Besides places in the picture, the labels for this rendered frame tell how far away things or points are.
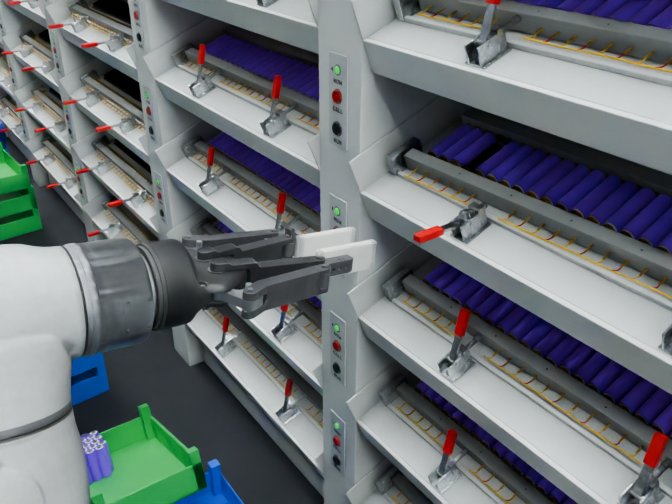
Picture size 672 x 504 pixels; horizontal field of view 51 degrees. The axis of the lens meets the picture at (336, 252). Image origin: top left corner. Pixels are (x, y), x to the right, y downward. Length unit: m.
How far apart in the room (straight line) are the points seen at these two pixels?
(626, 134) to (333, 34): 0.42
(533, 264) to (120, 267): 0.42
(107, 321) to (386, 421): 0.66
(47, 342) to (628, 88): 0.51
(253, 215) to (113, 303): 0.77
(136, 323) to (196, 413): 1.14
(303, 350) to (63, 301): 0.78
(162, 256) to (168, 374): 1.26
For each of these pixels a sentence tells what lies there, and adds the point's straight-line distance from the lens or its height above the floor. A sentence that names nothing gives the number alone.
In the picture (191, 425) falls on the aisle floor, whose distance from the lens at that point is 1.68.
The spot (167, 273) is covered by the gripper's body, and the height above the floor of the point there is 0.82.
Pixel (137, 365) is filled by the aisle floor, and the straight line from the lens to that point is 1.88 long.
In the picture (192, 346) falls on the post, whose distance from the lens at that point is 1.82.
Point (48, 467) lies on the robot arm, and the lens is 0.57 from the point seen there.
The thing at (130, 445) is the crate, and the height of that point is 0.01.
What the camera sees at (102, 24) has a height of 0.77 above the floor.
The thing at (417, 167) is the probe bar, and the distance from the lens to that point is 0.93.
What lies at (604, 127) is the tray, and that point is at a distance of 0.66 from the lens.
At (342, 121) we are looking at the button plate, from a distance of 0.93.
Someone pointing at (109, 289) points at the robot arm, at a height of 0.83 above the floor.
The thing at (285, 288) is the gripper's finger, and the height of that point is 0.79.
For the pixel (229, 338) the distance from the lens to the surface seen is 1.62.
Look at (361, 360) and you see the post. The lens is 1.09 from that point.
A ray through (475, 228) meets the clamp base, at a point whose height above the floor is 0.75.
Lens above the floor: 1.11
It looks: 28 degrees down
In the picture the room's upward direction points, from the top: straight up
